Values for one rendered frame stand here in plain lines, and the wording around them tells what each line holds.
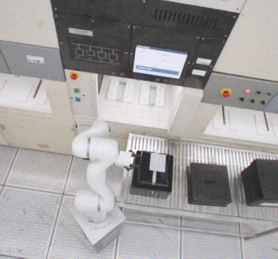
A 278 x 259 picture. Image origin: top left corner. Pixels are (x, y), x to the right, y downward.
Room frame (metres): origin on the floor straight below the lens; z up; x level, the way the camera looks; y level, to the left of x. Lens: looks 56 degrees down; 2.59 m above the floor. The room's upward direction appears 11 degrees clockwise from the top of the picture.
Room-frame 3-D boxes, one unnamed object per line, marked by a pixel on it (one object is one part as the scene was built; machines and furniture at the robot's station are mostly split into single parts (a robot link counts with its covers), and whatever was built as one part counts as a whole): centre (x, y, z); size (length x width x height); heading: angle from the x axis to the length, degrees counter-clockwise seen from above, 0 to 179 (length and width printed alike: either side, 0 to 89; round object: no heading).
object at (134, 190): (0.68, -0.16, 0.85); 0.28 x 0.28 x 0.17; 3
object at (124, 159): (0.66, 0.06, 1.06); 0.11 x 0.10 x 0.07; 93
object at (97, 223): (0.36, 0.15, 0.85); 0.19 x 0.19 x 0.18
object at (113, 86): (1.34, 0.20, 0.89); 0.22 x 0.21 x 0.04; 4
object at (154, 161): (0.68, -0.16, 0.93); 0.24 x 0.20 x 0.32; 3
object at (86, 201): (0.35, 0.18, 1.07); 0.19 x 0.12 x 0.24; 99
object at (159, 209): (0.78, -0.60, 0.38); 1.30 x 0.60 x 0.76; 94
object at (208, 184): (0.71, -0.60, 0.83); 0.29 x 0.29 x 0.13; 6
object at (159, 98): (1.36, -0.07, 0.89); 0.22 x 0.21 x 0.04; 4
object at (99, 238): (0.36, 0.15, 0.38); 0.28 x 0.28 x 0.76; 49
